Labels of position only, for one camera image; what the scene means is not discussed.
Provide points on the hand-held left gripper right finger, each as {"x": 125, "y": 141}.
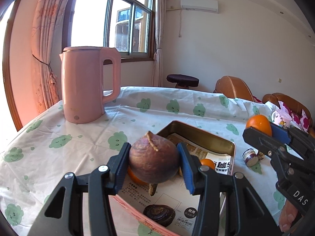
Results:
{"x": 188, "y": 174}

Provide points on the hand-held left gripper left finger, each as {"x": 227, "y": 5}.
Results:
{"x": 121, "y": 169}

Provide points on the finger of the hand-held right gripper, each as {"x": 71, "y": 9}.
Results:
{"x": 258, "y": 139}
{"x": 280, "y": 132}

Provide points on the small orange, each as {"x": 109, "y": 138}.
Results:
{"x": 208, "y": 163}
{"x": 259, "y": 124}

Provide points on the large orange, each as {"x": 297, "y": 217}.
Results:
{"x": 134, "y": 178}

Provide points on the purple round turnip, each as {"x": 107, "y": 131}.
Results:
{"x": 153, "y": 159}

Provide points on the pink metal tin box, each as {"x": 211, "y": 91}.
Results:
{"x": 209, "y": 137}

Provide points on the dark wrinkled passion fruit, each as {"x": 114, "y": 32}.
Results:
{"x": 159, "y": 213}

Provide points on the person's right hand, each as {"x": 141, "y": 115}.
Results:
{"x": 289, "y": 216}

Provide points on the tan longan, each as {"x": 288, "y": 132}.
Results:
{"x": 181, "y": 171}

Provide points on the pink cartoon mug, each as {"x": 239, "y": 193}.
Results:
{"x": 280, "y": 118}

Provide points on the small glass jar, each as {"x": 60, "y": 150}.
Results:
{"x": 250, "y": 157}

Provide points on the floral pink cushion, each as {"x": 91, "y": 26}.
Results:
{"x": 301, "y": 119}

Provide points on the newspaper sheet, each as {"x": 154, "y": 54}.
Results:
{"x": 192, "y": 147}

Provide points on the white printed leaflet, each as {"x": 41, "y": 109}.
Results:
{"x": 169, "y": 196}

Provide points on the brown leather sofa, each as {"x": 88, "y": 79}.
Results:
{"x": 290, "y": 100}

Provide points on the white green cloud tablecloth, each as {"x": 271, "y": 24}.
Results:
{"x": 73, "y": 152}

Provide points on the brown leather armchair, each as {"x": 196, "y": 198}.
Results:
{"x": 232, "y": 88}

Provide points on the pink electric kettle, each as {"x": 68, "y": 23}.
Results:
{"x": 83, "y": 86}

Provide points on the dark round stool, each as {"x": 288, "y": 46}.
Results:
{"x": 182, "y": 80}

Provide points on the white curtain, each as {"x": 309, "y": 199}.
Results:
{"x": 158, "y": 41}

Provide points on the pink patterned curtain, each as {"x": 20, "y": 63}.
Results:
{"x": 49, "y": 54}

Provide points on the white air conditioner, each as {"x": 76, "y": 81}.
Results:
{"x": 199, "y": 5}

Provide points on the wooden framed window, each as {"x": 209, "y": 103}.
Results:
{"x": 110, "y": 22}

